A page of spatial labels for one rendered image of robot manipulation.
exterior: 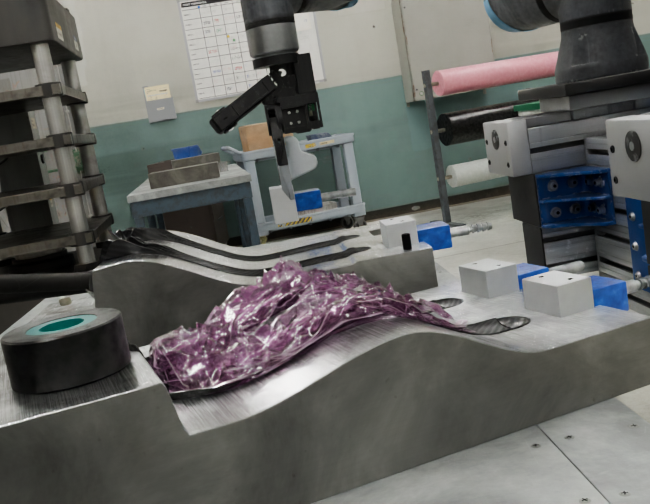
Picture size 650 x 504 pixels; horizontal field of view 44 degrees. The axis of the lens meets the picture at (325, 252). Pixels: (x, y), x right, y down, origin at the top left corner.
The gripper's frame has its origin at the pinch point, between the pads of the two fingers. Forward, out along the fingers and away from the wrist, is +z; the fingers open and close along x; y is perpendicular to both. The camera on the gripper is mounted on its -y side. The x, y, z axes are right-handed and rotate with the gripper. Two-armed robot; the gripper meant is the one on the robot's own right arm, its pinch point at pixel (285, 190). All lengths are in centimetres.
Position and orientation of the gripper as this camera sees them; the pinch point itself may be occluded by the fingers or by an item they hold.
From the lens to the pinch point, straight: 124.1
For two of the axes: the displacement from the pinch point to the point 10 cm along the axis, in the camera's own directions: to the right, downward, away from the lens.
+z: 1.7, 9.7, 1.7
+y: 9.8, -1.8, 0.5
